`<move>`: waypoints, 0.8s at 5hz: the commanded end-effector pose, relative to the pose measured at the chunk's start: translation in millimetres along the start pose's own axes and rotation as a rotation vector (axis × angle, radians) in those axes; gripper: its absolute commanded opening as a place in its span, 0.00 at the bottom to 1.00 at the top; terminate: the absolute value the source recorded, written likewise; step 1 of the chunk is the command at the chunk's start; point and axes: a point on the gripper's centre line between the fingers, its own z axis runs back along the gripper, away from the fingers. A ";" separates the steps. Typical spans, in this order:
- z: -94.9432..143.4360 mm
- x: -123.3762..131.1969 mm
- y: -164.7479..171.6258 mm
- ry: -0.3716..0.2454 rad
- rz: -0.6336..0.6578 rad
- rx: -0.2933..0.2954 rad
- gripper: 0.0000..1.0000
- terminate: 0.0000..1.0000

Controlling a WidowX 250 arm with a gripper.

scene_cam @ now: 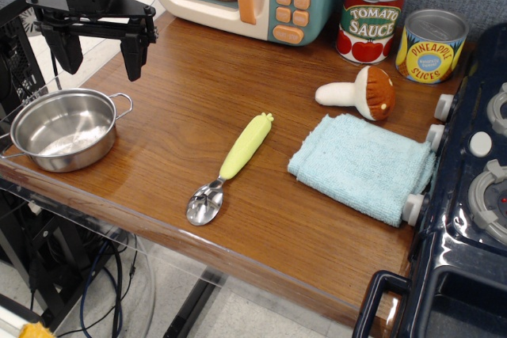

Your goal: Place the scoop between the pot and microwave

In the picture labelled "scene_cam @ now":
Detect green handled metal spoon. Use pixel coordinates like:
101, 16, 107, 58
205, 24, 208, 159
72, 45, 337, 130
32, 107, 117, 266
186, 112, 274, 226

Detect dark blue toy stove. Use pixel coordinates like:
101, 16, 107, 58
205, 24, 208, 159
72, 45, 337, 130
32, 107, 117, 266
353, 24, 506, 337

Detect light blue folded cloth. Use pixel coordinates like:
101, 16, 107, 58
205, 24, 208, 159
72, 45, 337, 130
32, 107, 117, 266
288, 114, 436, 227

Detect pineapple slices can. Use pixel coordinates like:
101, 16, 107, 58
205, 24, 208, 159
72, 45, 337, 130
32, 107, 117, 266
395, 9, 469, 84

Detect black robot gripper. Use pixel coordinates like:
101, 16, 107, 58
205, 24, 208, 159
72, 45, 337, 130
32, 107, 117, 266
26, 0, 158, 82

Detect black table leg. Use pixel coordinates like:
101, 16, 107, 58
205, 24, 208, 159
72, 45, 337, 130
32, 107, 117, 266
162, 268, 225, 338

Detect plush mushroom toy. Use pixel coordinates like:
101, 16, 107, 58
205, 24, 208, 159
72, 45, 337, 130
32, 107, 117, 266
314, 66, 396, 121

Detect stainless steel pot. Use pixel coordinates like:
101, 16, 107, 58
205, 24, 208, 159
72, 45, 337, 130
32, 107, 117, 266
1, 88, 134, 173

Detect black and blue floor cables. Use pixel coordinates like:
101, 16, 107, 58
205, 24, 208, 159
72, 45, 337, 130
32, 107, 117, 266
27, 230, 139, 338

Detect tomato sauce can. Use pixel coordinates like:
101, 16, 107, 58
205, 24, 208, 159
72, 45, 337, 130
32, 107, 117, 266
336, 0, 405, 64

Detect black metal frame rack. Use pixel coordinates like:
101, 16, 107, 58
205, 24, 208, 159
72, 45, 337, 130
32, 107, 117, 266
1, 0, 45, 117

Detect yellow sponge object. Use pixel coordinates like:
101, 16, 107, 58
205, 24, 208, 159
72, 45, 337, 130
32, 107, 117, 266
17, 322, 55, 338

